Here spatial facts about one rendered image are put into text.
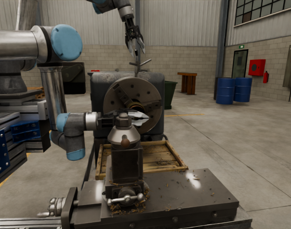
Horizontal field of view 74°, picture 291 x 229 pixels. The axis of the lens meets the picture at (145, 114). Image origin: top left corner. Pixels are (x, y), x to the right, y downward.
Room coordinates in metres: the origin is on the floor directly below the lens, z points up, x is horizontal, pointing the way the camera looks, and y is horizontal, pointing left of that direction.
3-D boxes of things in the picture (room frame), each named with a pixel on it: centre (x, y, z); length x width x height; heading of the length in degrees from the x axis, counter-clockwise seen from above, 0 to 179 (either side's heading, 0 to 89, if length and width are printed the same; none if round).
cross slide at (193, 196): (0.45, -0.01, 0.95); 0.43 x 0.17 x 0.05; 99
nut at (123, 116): (0.44, 0.05, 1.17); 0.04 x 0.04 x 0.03
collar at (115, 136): (0.44, 0.05, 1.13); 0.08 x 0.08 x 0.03
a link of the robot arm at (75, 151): (0.75, 0.30, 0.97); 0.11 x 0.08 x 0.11; 47
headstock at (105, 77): (1.44, 0.15, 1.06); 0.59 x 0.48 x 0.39; 9
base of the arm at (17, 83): (1.01, 0.70, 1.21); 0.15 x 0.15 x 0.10
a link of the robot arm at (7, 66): (1.01, 0.70, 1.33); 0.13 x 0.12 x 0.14; 2
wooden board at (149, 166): (0.80, 0.03, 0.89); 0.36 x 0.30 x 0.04; 99
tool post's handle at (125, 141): (0.39, 0.04, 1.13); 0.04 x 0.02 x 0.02; 9
